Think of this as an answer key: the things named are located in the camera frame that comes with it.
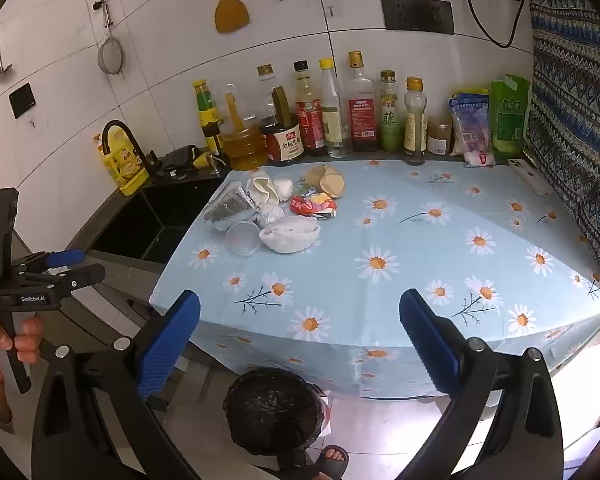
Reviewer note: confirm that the clear plastic seasoning bag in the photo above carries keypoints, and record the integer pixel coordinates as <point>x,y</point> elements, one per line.
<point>470,130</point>

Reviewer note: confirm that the slim yellow capped bottle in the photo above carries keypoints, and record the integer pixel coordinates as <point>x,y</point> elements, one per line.
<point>415,130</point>

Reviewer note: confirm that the person's left hand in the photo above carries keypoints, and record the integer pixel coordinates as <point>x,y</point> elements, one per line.
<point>26,337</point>

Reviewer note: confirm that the metal ladle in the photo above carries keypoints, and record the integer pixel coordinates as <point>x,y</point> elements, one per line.
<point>2,71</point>

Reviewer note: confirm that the white paper cup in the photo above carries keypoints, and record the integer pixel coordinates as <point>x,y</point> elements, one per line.
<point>262,189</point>

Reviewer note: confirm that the black sink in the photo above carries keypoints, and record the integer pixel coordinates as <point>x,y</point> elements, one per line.
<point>155,220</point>

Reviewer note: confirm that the dark soy sauce jug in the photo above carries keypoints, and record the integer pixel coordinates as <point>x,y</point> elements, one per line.
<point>282,145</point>

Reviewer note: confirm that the yellow dish soap bottle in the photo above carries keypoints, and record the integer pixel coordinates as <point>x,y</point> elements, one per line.
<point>122,165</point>

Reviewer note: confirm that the black slide sandal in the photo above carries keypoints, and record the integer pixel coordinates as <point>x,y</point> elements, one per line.
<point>325,470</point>

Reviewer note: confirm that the clear bottle gold cap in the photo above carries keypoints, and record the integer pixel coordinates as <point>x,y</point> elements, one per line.
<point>266,85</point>

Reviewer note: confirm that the crushed beige paper cup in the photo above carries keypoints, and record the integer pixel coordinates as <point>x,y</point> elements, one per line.
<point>330,182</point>

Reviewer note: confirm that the black cloth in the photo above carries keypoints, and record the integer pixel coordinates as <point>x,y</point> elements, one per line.
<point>180,157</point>

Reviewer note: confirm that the silver foil packet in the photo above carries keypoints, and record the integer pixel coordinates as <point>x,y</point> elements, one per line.
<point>227,207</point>

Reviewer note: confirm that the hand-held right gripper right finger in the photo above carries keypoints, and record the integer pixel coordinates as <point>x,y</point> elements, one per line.
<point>427,342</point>

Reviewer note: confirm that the black capped red label bottle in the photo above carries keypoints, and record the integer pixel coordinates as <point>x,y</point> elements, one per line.
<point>310,120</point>

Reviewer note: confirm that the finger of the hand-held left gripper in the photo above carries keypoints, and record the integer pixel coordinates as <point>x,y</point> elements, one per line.
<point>65,258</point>
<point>82,276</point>

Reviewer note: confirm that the white phone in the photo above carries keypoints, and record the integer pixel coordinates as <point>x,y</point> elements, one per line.
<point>530,177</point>

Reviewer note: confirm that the yellow sponge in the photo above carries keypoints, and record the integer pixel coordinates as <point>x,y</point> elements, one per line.
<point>202,160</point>

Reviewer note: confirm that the black wall switch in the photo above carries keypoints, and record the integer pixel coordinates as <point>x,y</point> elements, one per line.
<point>21,100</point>

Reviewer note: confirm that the red snack wrapper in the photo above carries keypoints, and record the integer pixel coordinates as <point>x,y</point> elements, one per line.
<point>305,206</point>

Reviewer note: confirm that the green bottle gold cap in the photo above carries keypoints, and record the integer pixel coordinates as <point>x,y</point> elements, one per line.
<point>391,125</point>

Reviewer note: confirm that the daisy print tablecloth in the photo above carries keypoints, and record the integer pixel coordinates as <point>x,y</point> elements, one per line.
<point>405,260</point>

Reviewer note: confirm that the yellow cooking oil jug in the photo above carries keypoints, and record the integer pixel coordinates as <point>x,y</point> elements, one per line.
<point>245,152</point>

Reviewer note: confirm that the black-bagged trash bin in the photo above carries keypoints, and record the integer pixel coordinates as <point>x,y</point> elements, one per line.
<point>270,410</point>

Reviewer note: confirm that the white tissue ball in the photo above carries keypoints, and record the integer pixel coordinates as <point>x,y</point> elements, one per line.
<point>284,189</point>
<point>270,215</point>

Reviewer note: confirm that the white tissue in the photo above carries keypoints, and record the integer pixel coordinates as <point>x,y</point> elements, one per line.
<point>290,237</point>

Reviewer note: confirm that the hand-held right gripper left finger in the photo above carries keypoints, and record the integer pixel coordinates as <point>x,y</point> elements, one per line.
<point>172,340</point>

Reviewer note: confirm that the small glass jar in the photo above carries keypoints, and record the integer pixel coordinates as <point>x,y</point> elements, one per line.
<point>439,137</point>

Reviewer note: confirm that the black wall socket panel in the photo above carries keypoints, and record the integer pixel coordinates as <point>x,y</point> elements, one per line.
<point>415,15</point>

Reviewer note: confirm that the black faucet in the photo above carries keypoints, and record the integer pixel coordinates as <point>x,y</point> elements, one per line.
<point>117,125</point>

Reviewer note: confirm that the blue patterned cloth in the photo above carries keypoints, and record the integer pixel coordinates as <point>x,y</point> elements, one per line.
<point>570,110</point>

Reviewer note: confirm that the metal mesh strainer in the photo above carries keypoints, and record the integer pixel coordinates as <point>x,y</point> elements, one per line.
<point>111,57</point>

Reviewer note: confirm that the clear bottle yellow cap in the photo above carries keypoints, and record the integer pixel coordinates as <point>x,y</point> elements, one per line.
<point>332,125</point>

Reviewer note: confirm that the person's foot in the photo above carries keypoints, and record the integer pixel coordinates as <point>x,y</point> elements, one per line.
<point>333,456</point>

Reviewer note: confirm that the clear plastic cup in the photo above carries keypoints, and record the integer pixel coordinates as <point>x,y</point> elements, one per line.
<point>243,240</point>

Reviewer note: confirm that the green plastic bag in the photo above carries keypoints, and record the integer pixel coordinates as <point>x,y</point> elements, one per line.
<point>507,120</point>

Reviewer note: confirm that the small green wrapper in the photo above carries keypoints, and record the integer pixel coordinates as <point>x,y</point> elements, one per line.
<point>306,191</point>

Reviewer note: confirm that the tall red label bottle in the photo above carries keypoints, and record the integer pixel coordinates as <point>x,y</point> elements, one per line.
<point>362,115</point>

